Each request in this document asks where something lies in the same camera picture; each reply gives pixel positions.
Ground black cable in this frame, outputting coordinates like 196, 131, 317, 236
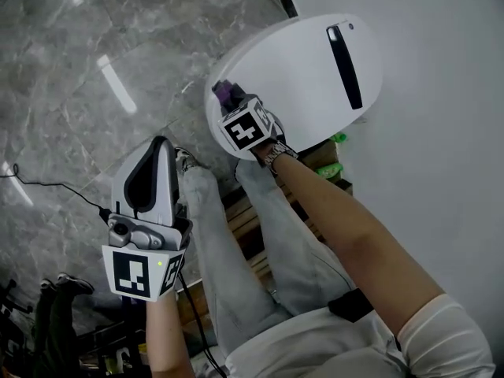
0, 163, 113, 222

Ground purple and grey cleaning cloth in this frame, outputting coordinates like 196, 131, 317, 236
211, 79, 247, 109

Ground person's left shoe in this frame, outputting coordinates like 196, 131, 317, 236
174, 146, 209, 172

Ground white oval smart toilet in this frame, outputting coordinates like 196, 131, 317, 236
203, 13, 384, 161

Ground person's left forearm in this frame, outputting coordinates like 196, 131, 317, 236
144, 289, 194, 378

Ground person's light grey trousers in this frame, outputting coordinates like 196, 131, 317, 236
176, 159, 355, 365

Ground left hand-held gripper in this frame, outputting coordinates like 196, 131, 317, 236
101, 135, 195, 302

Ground black waist pack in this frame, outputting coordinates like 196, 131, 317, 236
328, 287, 375, 324

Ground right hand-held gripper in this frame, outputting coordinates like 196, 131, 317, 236
217, 95, 287, 154

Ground silver wristwatch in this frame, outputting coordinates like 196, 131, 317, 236
262, 142, 299, 175

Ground person's white shirt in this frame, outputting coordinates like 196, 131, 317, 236
224, 293, 497, 378

